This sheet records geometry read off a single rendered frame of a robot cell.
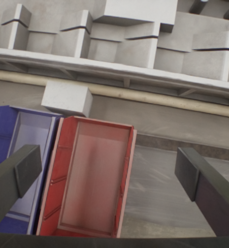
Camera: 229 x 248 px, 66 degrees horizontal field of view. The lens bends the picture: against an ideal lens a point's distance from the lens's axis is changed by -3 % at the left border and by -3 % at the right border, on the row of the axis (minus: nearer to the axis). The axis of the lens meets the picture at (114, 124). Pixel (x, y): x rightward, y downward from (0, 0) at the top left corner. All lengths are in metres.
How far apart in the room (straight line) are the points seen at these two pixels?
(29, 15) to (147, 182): 0.58
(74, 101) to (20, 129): 0.23
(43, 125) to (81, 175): 0.21
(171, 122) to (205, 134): 0.12
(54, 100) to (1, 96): 0.26
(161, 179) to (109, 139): 0.21
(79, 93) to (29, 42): 0.19
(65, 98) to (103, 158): 0.22
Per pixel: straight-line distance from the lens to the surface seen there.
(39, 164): 0.17
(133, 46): 0.48
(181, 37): 0.52
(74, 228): 0.61
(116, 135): 0.57
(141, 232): 0.63
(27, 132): 0.66
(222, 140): 0.67
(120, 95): 0.58
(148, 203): 0.61
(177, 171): 0.17
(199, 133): 0.64
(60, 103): 0.53
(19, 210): 0.68
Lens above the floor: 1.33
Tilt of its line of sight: 80 degrees down
